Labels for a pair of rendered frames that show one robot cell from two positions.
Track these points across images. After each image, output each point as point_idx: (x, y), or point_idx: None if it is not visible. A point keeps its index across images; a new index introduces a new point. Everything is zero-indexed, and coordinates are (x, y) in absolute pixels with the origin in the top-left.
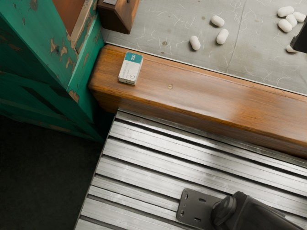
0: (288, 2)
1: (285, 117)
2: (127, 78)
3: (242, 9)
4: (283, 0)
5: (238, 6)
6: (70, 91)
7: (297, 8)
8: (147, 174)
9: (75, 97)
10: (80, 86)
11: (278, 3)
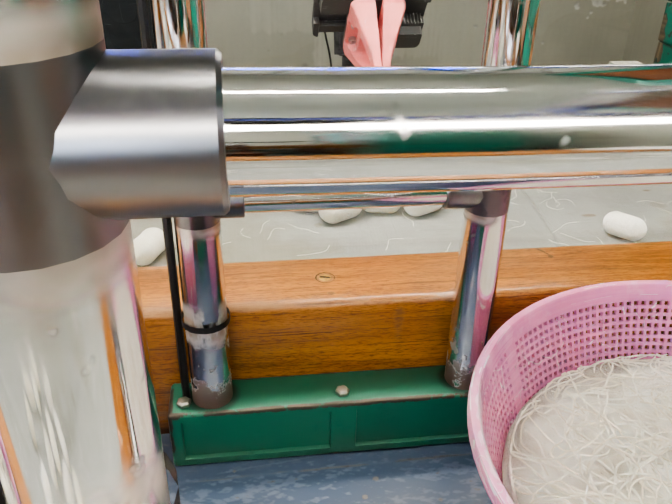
0: (422, 235)
1: None
2: (622, 61)
3: (533, 199)
4: (438, 236)
5: (547, 202)
6: (665, 15)
7: (388, 230)
8: None
9: (660, 43)
10: (669, 54)
11: (449, 227)
